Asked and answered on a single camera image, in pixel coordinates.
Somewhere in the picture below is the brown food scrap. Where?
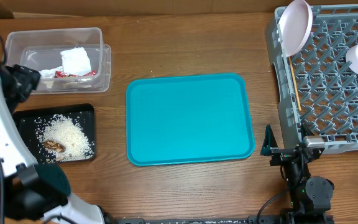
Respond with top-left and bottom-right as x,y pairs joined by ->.
42,140 -> 65,152

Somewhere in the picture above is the wooden chopstick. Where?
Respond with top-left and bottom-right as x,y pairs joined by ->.
288,56 -> 301,111

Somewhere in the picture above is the black food waste tray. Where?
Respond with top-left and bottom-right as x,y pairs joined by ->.
13,104 -> 96,164

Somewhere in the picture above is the clear plastic bin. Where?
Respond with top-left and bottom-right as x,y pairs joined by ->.
5,27 -> 112,95

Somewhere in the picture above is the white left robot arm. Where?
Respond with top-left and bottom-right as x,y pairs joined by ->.
0,58 -> 116,223

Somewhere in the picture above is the white napkin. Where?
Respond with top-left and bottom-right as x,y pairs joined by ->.
60,47 -> 92,77

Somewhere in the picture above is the white round plate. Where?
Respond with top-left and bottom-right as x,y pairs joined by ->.
278,0 -> 313,57

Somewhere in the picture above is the pile of white rice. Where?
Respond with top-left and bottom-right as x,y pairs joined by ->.
34,114 -> 95,164

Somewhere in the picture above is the grey dishwasher rack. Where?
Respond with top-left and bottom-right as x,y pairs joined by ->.
265,4 -> 358,154

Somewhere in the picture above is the white crumpled tissue in bin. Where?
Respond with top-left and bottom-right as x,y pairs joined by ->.
39,66 -> 63,79

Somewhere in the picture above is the red snack wrapper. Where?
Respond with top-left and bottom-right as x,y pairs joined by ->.
54,70 -> 96,78

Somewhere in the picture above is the teal plastic tray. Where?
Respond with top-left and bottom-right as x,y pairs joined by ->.
126,73 -> 255,166

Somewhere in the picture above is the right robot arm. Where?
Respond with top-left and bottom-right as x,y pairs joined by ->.
255,124 -> 334,223

